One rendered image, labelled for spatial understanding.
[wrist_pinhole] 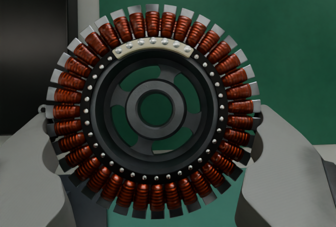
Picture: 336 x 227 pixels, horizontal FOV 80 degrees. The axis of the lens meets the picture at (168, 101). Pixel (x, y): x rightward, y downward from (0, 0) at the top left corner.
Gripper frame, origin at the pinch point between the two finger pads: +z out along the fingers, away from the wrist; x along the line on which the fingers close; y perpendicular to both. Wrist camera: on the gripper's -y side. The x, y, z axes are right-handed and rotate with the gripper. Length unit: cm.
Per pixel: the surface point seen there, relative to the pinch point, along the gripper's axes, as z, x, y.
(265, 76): 6.4, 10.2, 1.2
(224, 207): 45, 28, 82
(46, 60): 5.8, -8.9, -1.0
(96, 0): 10.8, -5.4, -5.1
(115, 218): 44, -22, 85
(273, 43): 8.0, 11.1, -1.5
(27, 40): 6.7, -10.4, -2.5
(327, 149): 2.8, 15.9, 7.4
